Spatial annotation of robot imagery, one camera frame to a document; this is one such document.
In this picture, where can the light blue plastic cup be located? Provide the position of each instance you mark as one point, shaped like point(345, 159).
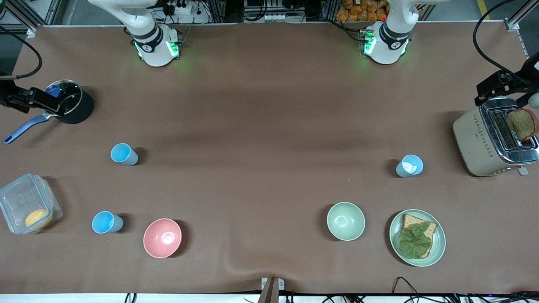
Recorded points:
point(126, 155)
point(105, 222)
point(404, 169)

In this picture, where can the pink bowl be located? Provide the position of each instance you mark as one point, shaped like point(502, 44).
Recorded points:
point(162, 238)

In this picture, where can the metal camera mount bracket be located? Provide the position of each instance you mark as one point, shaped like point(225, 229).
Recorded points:
point(271, 288)

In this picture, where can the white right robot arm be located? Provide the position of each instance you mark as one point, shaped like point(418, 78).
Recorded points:
point(151, 38)

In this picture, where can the green lettuce leaf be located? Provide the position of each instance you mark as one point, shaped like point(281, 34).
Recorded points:
point(414, 240)

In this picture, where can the glass lid with blue knob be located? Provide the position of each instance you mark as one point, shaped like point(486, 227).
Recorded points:
point(67, 101)

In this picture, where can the aluminium frame post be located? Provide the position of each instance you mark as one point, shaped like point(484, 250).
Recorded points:
point(520, 14)
point(25, 14)

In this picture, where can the orange round food piece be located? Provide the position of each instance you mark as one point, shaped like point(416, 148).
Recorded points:
point(38, 219)

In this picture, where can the pale green plate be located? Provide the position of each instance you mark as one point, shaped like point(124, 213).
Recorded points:
point(438, 242)

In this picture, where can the brown toast slice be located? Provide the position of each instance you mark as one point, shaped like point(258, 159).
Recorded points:
point(523, 124)

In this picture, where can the brown table mat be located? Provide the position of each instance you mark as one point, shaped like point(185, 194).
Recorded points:
point(269, 181)

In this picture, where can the pale green bowl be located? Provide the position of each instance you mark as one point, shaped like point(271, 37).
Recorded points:
point(345, 221)

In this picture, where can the beige and chrome toaster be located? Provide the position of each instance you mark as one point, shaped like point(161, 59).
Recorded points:
point(471, 143)

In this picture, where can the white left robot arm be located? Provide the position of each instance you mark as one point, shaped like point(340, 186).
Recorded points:
point(387, 42)

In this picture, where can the brown bread slice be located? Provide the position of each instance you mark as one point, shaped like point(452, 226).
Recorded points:
point(408, 219)

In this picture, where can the white socket block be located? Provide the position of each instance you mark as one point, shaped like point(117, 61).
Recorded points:
point(276, 18)

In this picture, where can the white power strip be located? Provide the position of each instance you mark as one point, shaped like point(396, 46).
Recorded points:
point(183, 9)

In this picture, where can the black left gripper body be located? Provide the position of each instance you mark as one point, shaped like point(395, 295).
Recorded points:
point(513, 81)

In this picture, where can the clear plastic food container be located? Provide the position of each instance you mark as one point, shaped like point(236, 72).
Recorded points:
point(21, 198)

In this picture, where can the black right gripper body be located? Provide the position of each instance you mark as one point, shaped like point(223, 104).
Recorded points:
point(6, 89)

